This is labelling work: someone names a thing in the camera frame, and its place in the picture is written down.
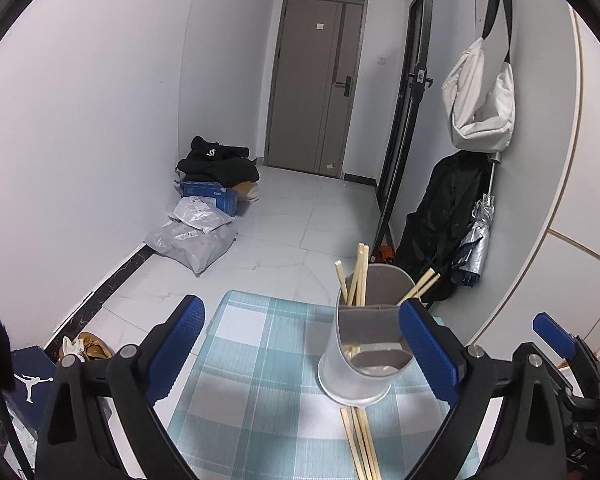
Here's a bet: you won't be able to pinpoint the white plastic parcel bag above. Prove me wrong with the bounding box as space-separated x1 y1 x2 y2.
169 196 233 234

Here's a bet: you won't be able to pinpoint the grey entrance door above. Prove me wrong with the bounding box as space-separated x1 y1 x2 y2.
264 0 366 178

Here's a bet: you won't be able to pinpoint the black floor stand frame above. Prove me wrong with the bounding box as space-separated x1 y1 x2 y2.
370 0 432 262

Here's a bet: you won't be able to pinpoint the teal plaid tablecloth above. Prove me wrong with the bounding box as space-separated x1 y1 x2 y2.
166 288 484 480

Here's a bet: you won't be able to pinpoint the white grey utensil holder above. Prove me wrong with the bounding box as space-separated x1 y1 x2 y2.
317 263 414 406

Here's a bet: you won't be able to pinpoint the black hanging jacket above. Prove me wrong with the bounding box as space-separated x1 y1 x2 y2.
396 151 492 306

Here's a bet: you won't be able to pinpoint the silver folded umbrella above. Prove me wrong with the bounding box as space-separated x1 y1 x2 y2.
452 153 501 287

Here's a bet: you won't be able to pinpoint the grey plastic parcel bag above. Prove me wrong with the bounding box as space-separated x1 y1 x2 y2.
145 221 237 276

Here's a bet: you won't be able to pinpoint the navy jordan shoe box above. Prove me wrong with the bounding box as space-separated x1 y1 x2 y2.
6 346 56 438

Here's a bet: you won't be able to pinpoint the white printed plastic bag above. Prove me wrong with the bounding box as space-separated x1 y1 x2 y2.
59 336 85 362

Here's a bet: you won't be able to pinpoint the brown suede shoes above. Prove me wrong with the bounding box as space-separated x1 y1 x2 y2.
76 332 114 360

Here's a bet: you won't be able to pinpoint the wooden chopstick in holder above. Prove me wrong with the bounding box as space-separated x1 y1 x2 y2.
335 260 349 303
347 243 370 307
398 268 440 304

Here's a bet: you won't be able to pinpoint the blue cardboard box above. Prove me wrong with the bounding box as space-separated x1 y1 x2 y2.
176 181 238 217

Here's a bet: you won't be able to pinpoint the white shoulder bag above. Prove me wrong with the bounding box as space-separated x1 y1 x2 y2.
441 38 516 154

